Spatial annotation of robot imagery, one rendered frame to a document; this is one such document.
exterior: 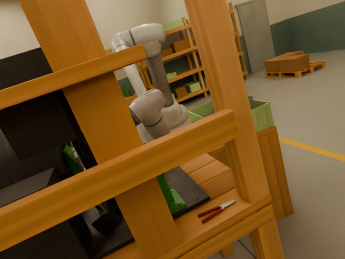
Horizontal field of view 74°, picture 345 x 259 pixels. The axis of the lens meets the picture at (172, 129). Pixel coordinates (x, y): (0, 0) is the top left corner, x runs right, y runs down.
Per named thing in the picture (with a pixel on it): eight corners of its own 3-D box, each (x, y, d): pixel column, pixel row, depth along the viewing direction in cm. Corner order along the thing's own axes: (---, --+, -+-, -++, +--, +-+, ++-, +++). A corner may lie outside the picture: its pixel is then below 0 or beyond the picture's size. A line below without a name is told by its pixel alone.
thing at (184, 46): (249, 78, 696) (232, 0, 628) (160, 116, 624) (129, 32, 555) (238, 79, 746) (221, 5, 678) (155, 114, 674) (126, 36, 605)
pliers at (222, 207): (203, 224, 86) (202, 222, 85) (197, 216, 90) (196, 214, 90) (238, 205, 89) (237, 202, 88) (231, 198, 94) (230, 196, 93)
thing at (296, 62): (265, 77, 651) (262, 61, 638) (289, 67, 664) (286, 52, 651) (298, 77, 539) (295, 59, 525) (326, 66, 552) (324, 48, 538)
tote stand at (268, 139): (208, 193, 248) (186, 126, 224) (252, 175, 251) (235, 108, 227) (235, 238, 183) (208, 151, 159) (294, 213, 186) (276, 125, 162)
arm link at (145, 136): (141, 139, 183) (131, 114, 177) (163, 131, 185) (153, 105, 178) (142, 146, 168) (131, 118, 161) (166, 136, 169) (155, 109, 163)
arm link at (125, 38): (109, 45, 124) (133, 37, 126) (104, 31, 136) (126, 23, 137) (118, 66, 135) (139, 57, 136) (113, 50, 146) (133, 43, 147)
